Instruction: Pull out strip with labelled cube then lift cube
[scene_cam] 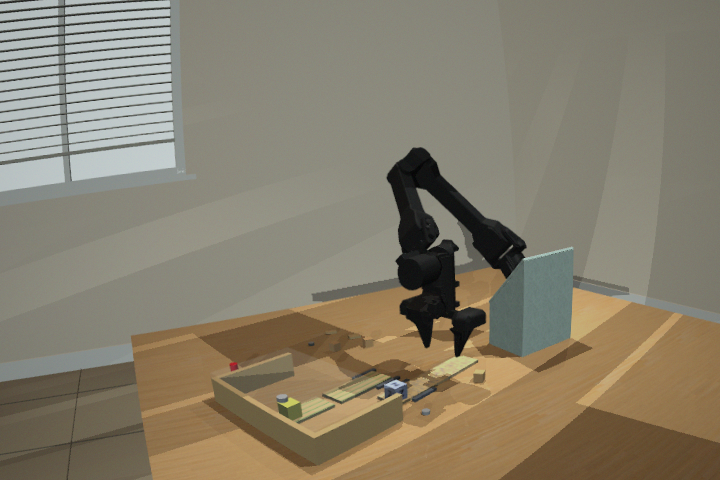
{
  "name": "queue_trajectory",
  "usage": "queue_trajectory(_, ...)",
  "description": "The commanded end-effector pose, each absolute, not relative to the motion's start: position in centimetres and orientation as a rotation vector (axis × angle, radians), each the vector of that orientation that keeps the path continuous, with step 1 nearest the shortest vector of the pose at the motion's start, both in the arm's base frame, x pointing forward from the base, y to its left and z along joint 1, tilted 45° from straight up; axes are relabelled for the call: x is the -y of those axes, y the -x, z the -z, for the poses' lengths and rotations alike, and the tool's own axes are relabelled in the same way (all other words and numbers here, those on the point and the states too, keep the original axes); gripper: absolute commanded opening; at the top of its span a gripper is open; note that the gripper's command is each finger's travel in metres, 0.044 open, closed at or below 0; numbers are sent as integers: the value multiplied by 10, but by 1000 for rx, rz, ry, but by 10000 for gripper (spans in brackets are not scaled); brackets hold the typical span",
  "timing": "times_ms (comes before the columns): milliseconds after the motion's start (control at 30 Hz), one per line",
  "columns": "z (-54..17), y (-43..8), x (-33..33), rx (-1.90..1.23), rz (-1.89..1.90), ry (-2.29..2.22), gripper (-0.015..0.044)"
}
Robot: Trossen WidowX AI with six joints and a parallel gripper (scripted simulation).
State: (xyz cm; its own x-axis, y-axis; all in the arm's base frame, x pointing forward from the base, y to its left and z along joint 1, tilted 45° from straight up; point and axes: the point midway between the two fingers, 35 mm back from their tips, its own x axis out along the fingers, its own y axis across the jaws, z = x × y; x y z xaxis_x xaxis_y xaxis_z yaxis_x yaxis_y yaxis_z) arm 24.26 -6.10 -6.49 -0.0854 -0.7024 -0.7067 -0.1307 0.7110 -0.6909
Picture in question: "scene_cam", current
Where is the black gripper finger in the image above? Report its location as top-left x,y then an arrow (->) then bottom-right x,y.
412,319 -> 433,349
449,327 -> 474,358

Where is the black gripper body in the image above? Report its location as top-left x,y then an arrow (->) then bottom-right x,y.
399,277 -> 486,331

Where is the tan open-top box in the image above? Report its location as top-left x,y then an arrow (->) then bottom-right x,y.
210,347 -> 403,465

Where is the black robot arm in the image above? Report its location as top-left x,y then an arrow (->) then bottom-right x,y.
387,147 -> 527,325

